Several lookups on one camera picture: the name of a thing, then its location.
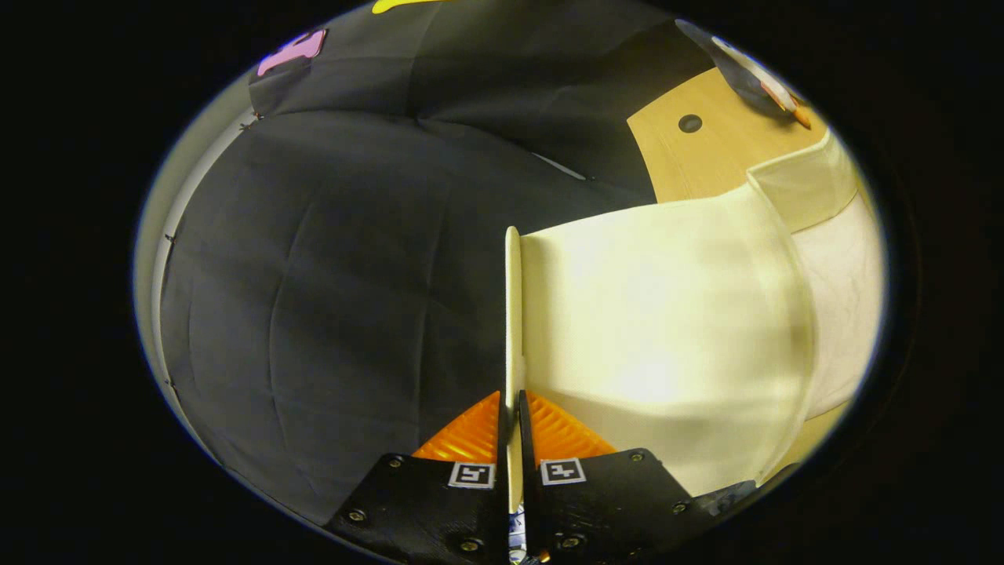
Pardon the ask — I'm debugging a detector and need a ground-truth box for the grey white penguin plush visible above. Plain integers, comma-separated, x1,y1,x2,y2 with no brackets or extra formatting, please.
675,17,813,130

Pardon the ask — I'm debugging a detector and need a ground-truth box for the cream fabric storage box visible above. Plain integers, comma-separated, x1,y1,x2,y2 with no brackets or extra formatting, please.
504,129,885,515

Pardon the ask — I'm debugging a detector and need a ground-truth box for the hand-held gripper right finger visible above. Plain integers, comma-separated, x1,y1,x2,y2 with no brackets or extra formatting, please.
519,390,696,565

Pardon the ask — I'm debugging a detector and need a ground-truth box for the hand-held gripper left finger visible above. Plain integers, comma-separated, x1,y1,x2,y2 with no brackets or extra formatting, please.
326,391,509,565

